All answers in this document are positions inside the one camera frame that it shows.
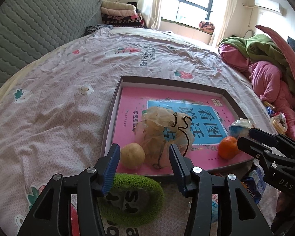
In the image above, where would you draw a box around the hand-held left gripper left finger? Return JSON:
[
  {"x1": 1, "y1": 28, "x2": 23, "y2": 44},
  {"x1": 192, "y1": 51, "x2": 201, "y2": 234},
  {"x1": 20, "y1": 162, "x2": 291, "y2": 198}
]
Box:
[{"x1": 17, "y1": 144, "x2": 121, "y2": 236}]

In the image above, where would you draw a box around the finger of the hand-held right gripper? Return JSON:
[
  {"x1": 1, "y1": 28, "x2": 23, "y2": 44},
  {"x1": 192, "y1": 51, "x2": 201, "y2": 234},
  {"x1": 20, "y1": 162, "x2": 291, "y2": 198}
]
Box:
[
  {"x1": 237, "y1": 137, "x2": 295, "y2": 168},
  {"x1": 248, "y1": 128, "x2": 295, "y2": 153}
]

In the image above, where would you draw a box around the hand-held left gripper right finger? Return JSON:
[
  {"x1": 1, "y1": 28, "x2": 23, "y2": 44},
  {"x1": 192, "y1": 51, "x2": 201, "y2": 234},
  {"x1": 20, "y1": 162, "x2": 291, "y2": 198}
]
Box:
[{"x1": 169, "y1": 144, "x2": 273, "y2": 236}]

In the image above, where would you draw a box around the blue plastic-wrapped toy egg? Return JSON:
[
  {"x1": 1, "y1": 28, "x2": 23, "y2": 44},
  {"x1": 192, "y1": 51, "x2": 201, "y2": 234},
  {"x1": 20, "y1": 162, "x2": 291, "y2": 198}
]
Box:
[{"x1": 227, "y1": 118, "x2": 254, "y2": 138}]

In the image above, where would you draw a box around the orange tangerine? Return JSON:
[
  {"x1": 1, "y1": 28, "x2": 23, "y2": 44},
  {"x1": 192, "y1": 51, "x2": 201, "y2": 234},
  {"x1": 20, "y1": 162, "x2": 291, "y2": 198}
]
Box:
[{"x1": 218, "y1": 136, "x2": 239, "y2": 159}]

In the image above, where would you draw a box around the green fuzzy scrunchie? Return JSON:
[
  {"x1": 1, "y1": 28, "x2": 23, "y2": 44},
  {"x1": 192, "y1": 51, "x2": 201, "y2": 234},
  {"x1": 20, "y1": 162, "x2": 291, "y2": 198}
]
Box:
[{"x1": 98, "y1": 173, "x2": 165, "y2": 227}]

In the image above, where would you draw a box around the blue snack packet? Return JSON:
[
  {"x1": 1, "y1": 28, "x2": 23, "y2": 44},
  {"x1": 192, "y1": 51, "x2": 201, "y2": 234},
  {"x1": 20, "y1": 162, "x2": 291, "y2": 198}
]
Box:
[{"x1": 241, "y1": 170, "x2": 267, "y2": 204}]

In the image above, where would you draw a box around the beige mesh drawstring pouch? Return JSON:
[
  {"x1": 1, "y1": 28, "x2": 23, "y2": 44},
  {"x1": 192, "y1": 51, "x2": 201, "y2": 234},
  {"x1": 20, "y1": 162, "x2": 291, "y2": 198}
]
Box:
[{"x1": 134, "y1": 106, "x2": 195, "y2": 170}]

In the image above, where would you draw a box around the shallow grey cardboard box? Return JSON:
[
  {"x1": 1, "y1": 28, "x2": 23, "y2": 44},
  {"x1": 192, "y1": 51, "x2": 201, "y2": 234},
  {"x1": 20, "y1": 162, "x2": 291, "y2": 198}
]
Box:
[{"x1": 100, "y1": 76, "x2": 255, "y2": 177}]

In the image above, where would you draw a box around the yellow wafer packet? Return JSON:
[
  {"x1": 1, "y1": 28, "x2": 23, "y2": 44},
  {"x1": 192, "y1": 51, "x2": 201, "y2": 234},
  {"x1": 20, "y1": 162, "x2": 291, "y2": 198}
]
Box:
[{"x1": 270, "y1": 119, "x2": 287, "y2": 134}]

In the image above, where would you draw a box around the pink duvet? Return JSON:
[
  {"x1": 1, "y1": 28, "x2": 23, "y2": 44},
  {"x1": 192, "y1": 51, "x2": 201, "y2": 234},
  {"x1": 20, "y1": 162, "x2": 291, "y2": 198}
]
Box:
[{"x1": 219, "y1": 43, "x2": 295, "y2": 150}]

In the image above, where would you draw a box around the pink book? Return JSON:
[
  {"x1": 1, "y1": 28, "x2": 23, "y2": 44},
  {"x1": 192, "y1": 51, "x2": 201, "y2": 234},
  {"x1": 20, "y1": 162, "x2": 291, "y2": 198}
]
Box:
[{"x1": 112, "y1": 87, "x2": 246, "y2": 172}]

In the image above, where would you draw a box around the pink quilted blanket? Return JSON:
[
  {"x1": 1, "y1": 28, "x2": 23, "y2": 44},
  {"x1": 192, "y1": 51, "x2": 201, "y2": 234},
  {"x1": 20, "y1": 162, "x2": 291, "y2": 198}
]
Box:
[{"x1": 256, "y1": 25, "x2": 295, "y2": 96}]

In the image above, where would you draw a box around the green blanket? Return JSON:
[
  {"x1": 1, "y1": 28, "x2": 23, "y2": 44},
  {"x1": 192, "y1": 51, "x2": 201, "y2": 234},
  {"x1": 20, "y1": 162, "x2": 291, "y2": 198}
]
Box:
[{"x1": 220, "y1": 34, "x2": 295, "y2": 94}]

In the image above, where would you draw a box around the patterned bag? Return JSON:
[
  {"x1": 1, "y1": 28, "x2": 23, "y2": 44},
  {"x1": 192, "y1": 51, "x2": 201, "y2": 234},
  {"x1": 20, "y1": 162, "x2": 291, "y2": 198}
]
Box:
[{"x1": 199, "y1": 21, "x2": 215, "y2": 32}]

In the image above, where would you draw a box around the cream curtain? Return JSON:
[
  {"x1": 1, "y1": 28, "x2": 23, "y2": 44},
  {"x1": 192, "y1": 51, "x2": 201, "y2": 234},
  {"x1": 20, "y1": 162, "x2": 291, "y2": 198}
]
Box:
[
  {"x1": 210, "y1": 0, "x2": 239, "y2": 46},
  {"x1": 138, "y1": 0, "x2": 166, "y2": 31}
]

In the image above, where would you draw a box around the white air conditioner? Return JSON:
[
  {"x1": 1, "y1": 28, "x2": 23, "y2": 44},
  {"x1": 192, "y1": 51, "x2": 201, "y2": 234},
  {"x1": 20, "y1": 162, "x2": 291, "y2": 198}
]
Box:
[{"x1": 254, "y1": 0, "x2": 287, "y2": 15}]

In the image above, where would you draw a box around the dark blue patterned cloth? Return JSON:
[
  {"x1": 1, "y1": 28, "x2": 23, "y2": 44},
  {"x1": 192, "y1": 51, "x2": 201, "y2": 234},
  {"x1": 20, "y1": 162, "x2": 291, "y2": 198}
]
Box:
[{"x1": 85, "y1": 25, "x2": 113, "y2": 36}]

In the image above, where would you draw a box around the dark patterned folded blanket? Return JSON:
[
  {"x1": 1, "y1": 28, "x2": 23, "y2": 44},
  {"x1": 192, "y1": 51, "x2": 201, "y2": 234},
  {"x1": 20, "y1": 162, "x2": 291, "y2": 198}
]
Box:
[{"x1": 101, "y1": 13, "x2": 145, "y2": 29}]

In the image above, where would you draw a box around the black framed window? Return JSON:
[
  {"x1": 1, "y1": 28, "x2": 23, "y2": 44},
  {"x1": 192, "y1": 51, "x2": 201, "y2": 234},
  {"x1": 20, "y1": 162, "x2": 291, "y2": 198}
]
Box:
[{"x1": 165, "y1": 0, "x2": 218, "y2": 27}]

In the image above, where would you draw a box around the grey quilted headboard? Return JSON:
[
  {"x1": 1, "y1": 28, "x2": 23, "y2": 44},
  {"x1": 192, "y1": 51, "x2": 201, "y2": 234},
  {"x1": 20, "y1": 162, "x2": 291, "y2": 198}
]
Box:
[{"x1": 0, "y1": 0, "x2": 102, "y2": 99}]

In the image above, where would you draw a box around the pink folded blanket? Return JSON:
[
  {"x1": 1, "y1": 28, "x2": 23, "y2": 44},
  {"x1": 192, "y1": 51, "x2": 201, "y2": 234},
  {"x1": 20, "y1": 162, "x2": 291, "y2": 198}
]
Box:
[{"x1": 101, "y1": 7, "x2": 137, "y2": 17}]

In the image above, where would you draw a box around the dark garment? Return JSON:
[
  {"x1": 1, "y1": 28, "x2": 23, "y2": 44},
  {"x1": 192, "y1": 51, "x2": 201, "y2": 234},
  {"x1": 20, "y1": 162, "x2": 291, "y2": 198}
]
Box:
[{"x1": 128, "y1": 2, "x2": 144, "y2": 14}]

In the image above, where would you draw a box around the cream folded blanket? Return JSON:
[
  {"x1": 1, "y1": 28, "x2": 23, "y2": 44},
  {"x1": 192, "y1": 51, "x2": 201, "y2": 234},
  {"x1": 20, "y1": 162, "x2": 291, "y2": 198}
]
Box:
[{"x1": 101, "y1": 0, "x2": 137, "y2": 11}]

